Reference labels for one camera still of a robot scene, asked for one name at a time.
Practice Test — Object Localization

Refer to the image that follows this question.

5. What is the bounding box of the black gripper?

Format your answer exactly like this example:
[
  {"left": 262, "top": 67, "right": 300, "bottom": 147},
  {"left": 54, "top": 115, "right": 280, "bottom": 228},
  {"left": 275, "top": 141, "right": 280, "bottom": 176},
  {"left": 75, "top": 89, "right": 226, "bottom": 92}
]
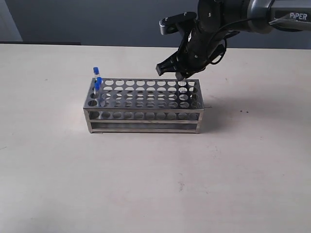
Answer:
[{"left": 156, "top": 0, "right": 228, "bottom": 81}]

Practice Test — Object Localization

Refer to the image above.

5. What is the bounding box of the blue-capped tube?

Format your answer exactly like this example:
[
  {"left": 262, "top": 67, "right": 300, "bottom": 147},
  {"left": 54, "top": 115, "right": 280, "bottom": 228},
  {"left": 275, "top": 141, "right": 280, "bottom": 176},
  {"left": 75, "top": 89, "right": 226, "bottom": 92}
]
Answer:
[
  {"left": 178, "top": 80, "right": 188, "bottom": 95},
  {"left": 93, "top": 77, "right": 106, "bottom": 107},
  {"left": 93, "top": 67, "right": 102, "bottom": 84}
]

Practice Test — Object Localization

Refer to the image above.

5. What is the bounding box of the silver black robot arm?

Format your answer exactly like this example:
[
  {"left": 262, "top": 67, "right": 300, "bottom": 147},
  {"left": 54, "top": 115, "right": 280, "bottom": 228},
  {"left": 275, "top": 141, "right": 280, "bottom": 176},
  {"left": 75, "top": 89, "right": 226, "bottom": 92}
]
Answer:
[{"left": 156, "top": 0, "right": 311, "bottom": 81}]

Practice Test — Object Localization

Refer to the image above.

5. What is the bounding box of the stainless steel test tube rack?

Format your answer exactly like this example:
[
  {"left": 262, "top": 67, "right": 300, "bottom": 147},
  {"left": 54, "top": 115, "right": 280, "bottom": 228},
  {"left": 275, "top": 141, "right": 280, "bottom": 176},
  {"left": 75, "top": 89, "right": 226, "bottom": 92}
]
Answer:
[{"left": 83, "top": 78, "right": 204, "bottom": 133}]

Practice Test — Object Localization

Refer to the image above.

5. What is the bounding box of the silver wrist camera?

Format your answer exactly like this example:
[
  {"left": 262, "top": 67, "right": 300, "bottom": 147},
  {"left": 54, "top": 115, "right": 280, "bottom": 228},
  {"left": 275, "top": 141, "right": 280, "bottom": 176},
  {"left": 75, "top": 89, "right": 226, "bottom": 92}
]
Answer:
[{"left": 159, "top": 12, "right": 197, "bottom": 35}]

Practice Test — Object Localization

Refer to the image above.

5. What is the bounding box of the black cable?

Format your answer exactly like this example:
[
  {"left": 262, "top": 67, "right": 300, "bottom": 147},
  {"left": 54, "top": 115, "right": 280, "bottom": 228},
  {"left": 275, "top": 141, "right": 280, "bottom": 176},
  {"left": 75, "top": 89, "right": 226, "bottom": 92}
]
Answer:
[{"left": 206, "top": 18, "right": 258, "bottom": 65}]

